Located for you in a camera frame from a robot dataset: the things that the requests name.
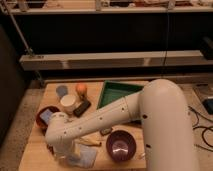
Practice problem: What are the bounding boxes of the black floor cables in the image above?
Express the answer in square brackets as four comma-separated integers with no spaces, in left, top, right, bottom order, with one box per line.
[188,105,213,154]

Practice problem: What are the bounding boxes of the grey blue towel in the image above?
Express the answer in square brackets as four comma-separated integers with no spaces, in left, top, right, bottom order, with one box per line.
[67,144,97,168]

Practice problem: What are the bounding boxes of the green plastic tray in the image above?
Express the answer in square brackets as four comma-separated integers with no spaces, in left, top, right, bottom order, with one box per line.
[97,81,143,108]

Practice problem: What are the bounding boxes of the small dark square object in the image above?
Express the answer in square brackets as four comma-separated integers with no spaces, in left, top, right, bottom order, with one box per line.
[100,128,113,136]

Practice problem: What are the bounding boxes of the purple bowl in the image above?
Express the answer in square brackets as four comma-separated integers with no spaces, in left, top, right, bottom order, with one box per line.
[106,130,137,163]

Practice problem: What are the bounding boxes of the dark box on floor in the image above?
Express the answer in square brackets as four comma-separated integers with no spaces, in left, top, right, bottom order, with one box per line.
[194,84,213,115]

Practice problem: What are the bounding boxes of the blue sponge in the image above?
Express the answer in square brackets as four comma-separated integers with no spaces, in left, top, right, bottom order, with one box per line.
[40,109,52,124]

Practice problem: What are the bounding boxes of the brown bowl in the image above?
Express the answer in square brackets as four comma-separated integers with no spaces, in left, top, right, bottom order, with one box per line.
[36,106,59,129]

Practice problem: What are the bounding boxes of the white cup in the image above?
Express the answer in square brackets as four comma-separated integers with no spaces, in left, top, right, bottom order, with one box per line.
[60,95,77,113]

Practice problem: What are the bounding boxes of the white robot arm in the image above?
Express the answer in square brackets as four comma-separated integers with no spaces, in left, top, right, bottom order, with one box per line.
[45,79,200,171]

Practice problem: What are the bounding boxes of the wooden shelf beam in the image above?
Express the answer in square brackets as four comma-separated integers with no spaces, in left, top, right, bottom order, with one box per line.
[19,50,213,71]

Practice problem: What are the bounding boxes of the orange fruit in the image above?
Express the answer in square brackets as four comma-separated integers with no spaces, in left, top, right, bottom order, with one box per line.
[76,83,87,99]

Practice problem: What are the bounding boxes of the black rectangular block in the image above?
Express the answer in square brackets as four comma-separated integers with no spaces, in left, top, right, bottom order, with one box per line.
[73,100,91,117]

